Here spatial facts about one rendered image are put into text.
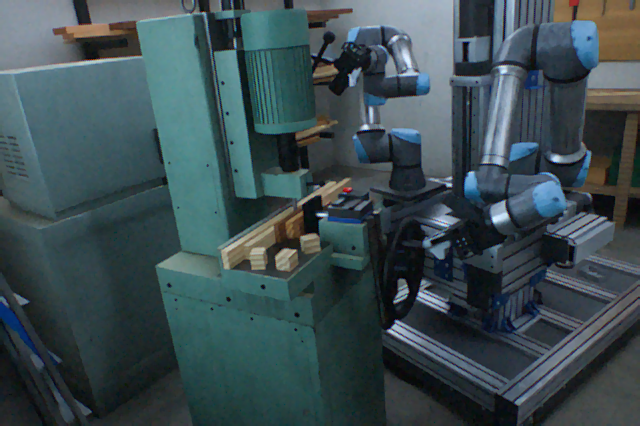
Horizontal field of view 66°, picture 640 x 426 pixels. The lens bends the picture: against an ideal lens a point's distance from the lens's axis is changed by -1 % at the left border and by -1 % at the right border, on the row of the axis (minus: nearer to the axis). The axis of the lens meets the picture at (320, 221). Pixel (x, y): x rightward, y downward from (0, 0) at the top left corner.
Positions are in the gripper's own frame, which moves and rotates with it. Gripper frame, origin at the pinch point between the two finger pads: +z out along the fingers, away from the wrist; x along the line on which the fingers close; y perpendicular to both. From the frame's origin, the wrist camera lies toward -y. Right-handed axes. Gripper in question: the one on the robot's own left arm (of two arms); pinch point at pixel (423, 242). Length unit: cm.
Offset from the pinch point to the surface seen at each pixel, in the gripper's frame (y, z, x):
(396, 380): 62, 72, 50
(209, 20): -80, 19, -7
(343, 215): -16.3, 13.9, -5.3
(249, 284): -13.6, 32.3, -29.7
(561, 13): -52, -21, 323
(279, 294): -8.1, 25.2, -29.4
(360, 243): -7.7, 13.0, -6.1
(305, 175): -31.2, 22.7, 1.0
